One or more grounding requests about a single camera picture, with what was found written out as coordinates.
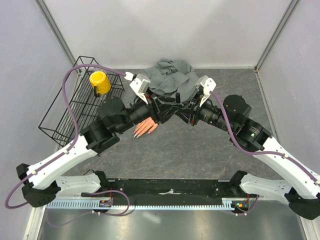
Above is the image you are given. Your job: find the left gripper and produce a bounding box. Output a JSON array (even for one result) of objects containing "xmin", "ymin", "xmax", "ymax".
[{"xmin": 116, "ymin": 88, "xmax": 183, "ymax": 134}]

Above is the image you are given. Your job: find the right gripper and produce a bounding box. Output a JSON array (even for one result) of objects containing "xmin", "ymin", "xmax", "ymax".
[{"xmin": 176, "ymin": 90, "xmax": 235, "ymax": 133}]

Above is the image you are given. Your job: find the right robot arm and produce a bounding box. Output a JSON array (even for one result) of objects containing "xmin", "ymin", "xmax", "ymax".
[{"xmin": 176, "ymin": 94, "xmax": 320, "ymax": 220}]

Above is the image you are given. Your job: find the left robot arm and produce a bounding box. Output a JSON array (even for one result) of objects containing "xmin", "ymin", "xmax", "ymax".
[{"xmin": 16, "ymin": 94, "xmax": 185, "ymax": 208}]

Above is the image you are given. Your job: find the mannequin hand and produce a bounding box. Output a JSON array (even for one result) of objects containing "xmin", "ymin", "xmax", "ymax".
[{"xmin": 133, "ymin": 117, "xmax": 159, "ymax": 138}]

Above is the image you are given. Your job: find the grey shirt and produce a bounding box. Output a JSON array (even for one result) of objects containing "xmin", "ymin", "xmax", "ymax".
[{"xmin": 140, "ymin": 58, "xmax": 199, "ymax": 102}]

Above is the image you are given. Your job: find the yellow cup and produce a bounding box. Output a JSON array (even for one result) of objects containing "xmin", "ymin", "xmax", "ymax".
[{"xmin": 89, "ymin": 71, "xmax": 111, "ymax": 98}]

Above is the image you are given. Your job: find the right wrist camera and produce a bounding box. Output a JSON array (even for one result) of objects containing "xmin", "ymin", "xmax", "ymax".
[{"xmin": 195, "ymin": 75, "xmax": 217, "ymax": 108}]

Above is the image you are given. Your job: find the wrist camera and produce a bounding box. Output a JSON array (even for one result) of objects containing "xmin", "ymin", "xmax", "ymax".
[
  {"xmin": 195, "ymin": 75, "xmax": 217, "ymax": 108},
  {"xmin": 124, "ymin": 71, "xmax": 151, "ymax": 105}
]

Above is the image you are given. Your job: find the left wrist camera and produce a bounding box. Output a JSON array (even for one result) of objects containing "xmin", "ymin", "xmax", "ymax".
[{"xmin": 124, "ymin": 71, "xmax": 151, "ymax": 105}]

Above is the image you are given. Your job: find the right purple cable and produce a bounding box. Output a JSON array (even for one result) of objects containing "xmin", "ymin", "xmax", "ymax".
[{"xmin": 209, "ymin": 91, "xmax": 320, "ymax": 185}]

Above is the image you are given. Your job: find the purple cable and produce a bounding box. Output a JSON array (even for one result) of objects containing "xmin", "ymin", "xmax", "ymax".
[
  {"xmin": 209, "ymin": 91, "xmax": 320, "ymax": 185},
  {"xmin": 4, "ymin": 64, "xmax": 128, "ymax": 209}
]

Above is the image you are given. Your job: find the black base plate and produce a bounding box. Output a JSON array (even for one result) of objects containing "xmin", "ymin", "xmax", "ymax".
[{"xmin": 74, "ymin": 177, "xmax": 261, "ymax": 207}]

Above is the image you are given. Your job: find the black wire basket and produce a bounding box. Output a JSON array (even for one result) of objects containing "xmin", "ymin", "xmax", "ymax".
[{"xmin": 38, "ymin": 66, "xmax": 125, "ymax": 148}]

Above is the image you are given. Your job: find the slotted cable duct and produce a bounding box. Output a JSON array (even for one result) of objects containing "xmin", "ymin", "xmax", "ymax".
[{"xmin": 46, "ymin": 195, "xmax": 234, "ymax": 211}]

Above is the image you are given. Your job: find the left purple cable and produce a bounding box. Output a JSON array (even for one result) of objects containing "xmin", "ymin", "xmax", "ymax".
[{"xmin": 4, "ymin": 64, "xmax": 128, "ymax": 209}]

